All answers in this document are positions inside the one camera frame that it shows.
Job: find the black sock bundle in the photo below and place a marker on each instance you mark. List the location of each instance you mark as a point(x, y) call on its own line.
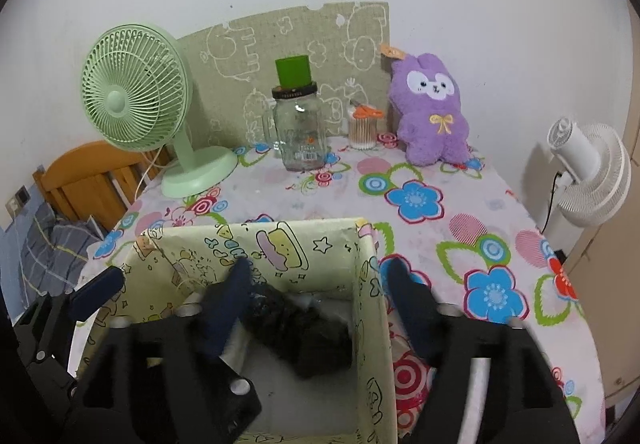
point(310, 343)

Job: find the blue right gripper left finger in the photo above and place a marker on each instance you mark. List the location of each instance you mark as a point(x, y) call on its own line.
point(222, 305)

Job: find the purple plush bunny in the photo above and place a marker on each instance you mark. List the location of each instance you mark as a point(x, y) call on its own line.
point(427, 100)

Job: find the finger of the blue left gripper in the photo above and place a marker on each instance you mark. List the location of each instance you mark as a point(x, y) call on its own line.
point(95, 293)

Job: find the green plastic cup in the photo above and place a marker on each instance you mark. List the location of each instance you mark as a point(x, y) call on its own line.
point(294, 72)

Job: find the green desk fan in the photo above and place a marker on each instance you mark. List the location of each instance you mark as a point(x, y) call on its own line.
point(136, 89)

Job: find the glass mason jar mug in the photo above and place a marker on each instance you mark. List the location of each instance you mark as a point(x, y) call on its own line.
point(297, 127)

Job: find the yellow cartoon fabric storage box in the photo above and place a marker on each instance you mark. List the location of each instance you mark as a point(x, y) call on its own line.
point(331, 262)

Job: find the white floor fan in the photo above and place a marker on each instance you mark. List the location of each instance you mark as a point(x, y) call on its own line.
point(597, 171)

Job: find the grey plaid pillow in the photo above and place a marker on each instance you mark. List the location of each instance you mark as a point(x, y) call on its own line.
point(54, 252)

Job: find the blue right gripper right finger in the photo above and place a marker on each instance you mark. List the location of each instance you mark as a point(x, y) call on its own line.
point(426, 329)

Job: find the floral tablecloth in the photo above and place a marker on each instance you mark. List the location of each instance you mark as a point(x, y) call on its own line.
point(459, 229)

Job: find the cotton swab container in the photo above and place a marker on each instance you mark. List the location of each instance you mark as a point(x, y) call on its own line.
point(363, 126)

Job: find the wall power socket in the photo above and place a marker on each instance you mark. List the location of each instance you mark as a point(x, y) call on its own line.
point(16, 203)

